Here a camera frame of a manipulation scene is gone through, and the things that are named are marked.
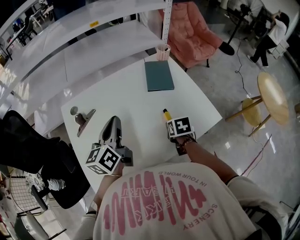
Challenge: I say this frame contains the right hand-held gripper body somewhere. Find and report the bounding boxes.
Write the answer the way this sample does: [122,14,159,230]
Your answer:
[166,116,195,156]

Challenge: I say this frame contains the person's left forearm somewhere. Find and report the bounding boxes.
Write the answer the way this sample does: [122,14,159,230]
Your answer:
[93,161,124,213]

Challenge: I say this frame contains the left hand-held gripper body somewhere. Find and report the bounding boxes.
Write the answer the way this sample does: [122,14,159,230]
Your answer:
[84,142,134,175]

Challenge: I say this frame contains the white storage drawers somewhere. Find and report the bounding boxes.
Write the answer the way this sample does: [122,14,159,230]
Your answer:
[272,39,288,59]

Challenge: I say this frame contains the white table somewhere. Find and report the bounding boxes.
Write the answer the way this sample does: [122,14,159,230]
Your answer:
[60,55,223,195]

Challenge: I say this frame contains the person's right forearm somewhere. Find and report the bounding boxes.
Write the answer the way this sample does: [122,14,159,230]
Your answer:
[184,140,240,186]

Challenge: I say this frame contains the gold wire chair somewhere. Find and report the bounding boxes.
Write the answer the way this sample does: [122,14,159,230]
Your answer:
[4,173,51,218]

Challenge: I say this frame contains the grey-green notebook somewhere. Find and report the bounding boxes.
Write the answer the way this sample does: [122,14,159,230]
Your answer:
[144,60,175,92]

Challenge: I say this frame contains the round wooden side table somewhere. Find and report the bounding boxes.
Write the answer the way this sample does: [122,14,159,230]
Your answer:
[225,71,289,138]

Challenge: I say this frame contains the person's wrist bracelet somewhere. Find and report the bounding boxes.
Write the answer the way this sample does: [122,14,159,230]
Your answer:
[181,137,198,150]

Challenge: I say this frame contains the patterned seat cushion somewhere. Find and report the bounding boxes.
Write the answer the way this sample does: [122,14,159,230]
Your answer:
[23,172,49,188]

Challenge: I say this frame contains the black office chair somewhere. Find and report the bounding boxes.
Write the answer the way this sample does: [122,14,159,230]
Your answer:
[0,110,91,210]

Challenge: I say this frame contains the black fan cable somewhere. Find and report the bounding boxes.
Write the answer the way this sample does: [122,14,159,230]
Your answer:
[235,38,251,99]

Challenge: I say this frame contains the person's white printed shirt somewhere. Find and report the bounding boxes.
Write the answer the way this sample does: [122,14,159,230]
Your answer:
[81,161,290,240]

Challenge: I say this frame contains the white metal shelving rack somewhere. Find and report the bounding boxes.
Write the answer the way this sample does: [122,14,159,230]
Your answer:
[0,0,174,132]

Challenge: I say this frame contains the black standing fan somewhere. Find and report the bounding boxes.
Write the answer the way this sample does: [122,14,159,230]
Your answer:
[219,0,270,56]

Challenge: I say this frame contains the grey chair black legs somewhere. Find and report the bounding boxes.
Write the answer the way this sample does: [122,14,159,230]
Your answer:
[14,210,68,240]

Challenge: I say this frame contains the pink armchair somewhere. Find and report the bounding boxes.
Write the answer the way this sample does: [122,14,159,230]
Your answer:
[159,1,223,72]

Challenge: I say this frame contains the pink patterned pen holder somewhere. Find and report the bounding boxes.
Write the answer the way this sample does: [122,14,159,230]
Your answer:
[156,44,172,61]

